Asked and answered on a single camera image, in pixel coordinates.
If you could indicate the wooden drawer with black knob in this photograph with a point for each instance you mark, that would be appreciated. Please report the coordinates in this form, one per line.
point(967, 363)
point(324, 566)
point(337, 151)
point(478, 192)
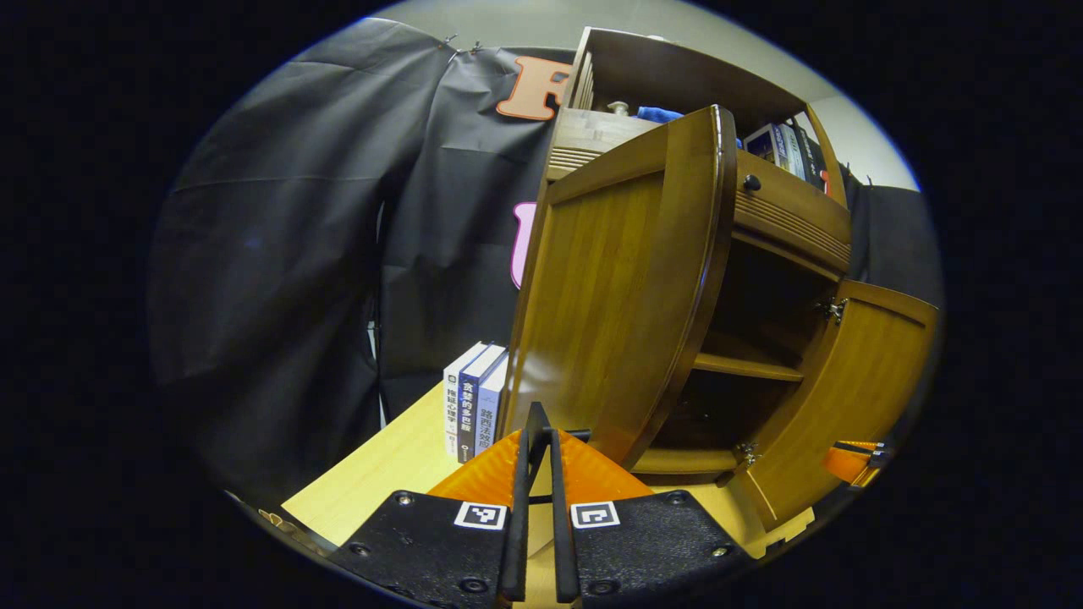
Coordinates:
point(795, 216)

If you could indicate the wooden double-door shoe cabinet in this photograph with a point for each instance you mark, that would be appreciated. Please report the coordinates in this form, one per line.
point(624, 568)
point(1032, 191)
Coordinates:
point(677, 72)

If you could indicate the grey spine book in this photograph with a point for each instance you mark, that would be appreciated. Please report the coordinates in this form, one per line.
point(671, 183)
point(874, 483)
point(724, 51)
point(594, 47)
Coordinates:
point(791, 150)

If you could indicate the folded blue towel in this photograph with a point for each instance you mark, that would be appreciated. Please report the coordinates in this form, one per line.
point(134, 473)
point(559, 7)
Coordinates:
point(660, 113)

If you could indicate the wooden shoe cabinet door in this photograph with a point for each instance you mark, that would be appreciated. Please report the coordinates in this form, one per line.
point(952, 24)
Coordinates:
point(854, 389)
point(618, 288)

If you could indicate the pale lavender spine book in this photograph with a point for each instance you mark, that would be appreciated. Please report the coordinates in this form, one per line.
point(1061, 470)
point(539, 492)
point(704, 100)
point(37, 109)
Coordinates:
point(488, 414)

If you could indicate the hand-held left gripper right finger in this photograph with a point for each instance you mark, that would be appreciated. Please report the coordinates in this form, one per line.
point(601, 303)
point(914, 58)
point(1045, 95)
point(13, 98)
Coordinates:
point(563, 550)

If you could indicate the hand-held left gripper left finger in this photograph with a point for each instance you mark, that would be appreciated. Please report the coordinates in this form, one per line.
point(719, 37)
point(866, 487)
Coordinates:
point(514, 550)

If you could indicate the dark blue spine book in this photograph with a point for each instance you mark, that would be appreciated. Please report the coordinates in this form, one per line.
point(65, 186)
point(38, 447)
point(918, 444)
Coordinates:
point(470, 414)

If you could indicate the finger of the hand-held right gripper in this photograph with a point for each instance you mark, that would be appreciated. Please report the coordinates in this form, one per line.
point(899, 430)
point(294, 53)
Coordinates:
point(859, 445)
point(846, 465)

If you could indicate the black backdrop cloth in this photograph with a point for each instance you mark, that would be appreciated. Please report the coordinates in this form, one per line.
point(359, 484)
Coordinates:
point(279, 254)

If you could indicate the white spine book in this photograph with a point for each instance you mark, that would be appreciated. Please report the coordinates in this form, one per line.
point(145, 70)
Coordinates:
point(454, 406)

